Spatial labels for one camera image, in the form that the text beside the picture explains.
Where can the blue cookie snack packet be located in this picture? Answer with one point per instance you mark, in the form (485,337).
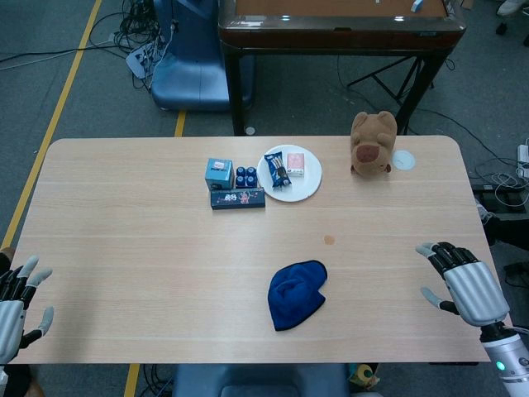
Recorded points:
(277,170)

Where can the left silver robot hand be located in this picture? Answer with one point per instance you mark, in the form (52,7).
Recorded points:
(10,314)

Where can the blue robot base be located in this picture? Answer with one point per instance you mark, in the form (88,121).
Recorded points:
(190,70)

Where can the light blue cardboard box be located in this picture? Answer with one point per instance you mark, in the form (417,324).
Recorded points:
(217,173)

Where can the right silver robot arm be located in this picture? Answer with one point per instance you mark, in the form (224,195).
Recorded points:
(510,360)

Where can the blue grey robot torso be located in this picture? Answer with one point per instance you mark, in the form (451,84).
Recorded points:
(256,382)

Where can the brown capybara plush toy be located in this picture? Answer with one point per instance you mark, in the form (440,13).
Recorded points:
(372,144)

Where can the white round plate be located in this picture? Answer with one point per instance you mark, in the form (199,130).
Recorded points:
(306,186)

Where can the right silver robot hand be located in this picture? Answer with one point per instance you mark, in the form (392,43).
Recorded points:
(475,289)

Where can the dark wood mahjong table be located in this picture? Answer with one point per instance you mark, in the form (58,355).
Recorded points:
(330,31)

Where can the white sneaker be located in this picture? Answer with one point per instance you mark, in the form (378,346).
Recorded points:
(512,6)

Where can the blue cloth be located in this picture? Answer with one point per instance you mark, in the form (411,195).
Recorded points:
(295,297)

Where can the pink white tissue pack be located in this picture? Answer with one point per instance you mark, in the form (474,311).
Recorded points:
(295,164)

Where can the black tripod stand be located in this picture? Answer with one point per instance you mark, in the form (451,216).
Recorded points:
(384,78)

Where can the blue white mahjong tile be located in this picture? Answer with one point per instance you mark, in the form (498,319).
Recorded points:
(416,5)

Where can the white power strip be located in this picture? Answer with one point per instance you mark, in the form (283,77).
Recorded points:
(524,159)

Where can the white printed paper bag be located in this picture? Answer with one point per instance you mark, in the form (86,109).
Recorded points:
(140,60)

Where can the blue bottle four-pack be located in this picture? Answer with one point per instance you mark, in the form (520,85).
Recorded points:
(246,176)

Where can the dark blue long box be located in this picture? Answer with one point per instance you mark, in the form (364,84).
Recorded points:
(237,199)

